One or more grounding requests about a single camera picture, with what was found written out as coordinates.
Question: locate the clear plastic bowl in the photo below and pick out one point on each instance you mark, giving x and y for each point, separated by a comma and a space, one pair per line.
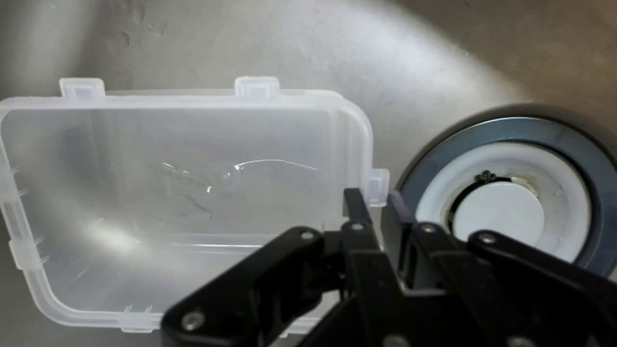
160, 193

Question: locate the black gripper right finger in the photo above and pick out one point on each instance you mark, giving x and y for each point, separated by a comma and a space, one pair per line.
501, 289

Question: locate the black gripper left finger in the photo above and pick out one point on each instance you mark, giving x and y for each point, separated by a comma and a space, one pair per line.
269, 281

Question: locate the sink drain strainer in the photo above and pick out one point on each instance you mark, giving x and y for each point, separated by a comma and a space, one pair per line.
512, 131

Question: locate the stainless steel sink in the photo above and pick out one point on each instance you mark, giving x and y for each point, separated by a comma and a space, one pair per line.
449, 50

